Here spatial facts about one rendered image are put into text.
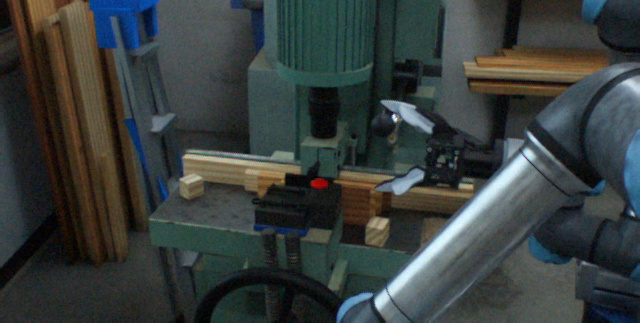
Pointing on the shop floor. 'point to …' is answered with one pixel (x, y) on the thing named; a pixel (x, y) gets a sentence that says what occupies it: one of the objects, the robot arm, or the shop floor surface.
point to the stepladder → (147, 120)
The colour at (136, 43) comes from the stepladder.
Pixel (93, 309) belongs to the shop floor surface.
